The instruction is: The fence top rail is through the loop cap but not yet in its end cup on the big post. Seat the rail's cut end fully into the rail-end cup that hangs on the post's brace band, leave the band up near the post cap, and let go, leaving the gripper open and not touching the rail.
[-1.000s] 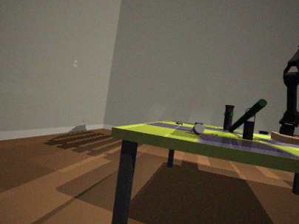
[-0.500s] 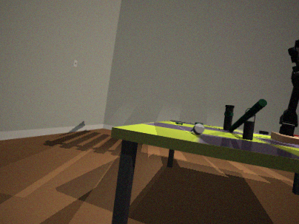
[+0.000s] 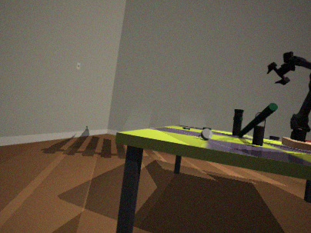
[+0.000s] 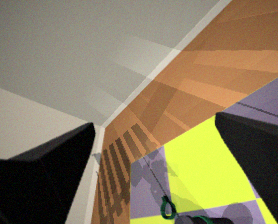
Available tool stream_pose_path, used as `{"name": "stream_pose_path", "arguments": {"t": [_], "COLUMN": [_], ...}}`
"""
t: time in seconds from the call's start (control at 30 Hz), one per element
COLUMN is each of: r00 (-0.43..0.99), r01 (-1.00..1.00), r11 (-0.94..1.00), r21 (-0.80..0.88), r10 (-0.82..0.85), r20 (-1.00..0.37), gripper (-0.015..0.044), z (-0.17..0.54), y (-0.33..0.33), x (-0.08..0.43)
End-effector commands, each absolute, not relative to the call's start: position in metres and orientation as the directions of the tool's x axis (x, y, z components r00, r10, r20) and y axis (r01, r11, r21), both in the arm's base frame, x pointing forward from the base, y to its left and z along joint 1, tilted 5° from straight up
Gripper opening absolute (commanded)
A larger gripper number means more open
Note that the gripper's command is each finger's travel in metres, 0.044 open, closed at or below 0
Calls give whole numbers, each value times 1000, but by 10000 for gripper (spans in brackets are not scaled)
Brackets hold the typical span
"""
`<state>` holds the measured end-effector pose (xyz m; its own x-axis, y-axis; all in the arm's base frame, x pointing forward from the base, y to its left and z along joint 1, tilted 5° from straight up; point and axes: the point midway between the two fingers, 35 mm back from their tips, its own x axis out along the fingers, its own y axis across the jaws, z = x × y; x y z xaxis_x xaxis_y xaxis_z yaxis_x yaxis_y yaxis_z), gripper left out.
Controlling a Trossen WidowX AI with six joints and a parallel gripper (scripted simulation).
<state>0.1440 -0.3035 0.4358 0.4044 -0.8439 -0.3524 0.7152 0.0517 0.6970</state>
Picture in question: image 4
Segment dark green ring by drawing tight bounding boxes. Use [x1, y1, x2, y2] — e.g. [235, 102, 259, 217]
[160, 196, 176, 220]

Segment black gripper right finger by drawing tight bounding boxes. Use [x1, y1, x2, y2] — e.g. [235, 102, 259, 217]
[215, 112, 278, 224]

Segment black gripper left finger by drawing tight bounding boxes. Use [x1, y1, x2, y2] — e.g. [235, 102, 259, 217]
[0, 122, 95, 224]

